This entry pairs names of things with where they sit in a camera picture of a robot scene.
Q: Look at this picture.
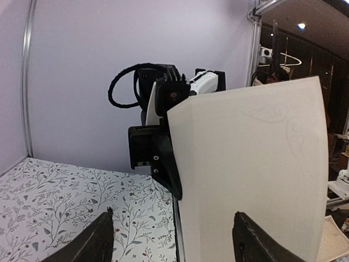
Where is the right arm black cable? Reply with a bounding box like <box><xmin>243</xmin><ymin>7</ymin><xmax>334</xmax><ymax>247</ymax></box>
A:
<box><xmin>107</xmin><ymin>62</ymin><xmax>158</xmax><ymax>109</ymax></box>

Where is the aluminium frame post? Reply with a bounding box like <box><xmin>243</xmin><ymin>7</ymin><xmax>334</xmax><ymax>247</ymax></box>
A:
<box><xmin>246</xmin><ymin>0</ymin><xmax>285</xmax><ymax>87</ymax></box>
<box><xmin>20</xmin><ymin>0</ymin><xmax>37</xmax><ymax>158</ymax></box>

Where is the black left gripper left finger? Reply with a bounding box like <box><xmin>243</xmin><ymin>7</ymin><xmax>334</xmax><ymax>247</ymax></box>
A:
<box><xmin>44</xmin><ymin>207</ymin><xmax>114</xmax><ymax>262</ymax></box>

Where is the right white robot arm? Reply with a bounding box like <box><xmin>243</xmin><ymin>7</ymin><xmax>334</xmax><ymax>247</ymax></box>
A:
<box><xmin>128</xmin><ymin>68</ymin><xmax>226</xmax><ymax>200</ymax></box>

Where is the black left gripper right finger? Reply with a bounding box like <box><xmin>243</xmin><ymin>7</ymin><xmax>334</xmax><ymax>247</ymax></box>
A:
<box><xmin>232</xmin><ymin>212</ymin><xmax>302</xmax><ymax>262</ymax></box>

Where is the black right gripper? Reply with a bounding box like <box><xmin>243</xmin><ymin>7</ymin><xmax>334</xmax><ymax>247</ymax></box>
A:
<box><xmin>128</xmin><ymin>125</ymin><xmax>182</xmax><ymax>200</ymax></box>

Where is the right aluminium frame post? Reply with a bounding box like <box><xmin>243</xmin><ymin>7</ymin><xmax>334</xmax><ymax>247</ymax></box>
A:
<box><xmin>246</xmin><ymin>0</ymin><xmax>285</xmax><ymax>87</ymax></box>

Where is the floral patterned table mat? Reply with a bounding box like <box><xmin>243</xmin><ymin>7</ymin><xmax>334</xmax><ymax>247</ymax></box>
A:
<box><xmin>1</xmin><ymin>158</ymin><xmax>177</xmax><ymax>261</ymax></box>

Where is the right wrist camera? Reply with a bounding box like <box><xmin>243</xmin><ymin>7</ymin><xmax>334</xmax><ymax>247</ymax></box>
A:
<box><xmin>155</xmin><ymin>66</ymin><xmax>191</xmax><ymax>117</ymax></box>

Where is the left aluminium frame post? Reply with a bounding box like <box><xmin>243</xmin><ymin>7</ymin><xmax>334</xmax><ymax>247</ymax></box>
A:
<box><xmin>20</xmin><ymin>0</ymin><xmax>37</xmax><ymax>158</ymax></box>

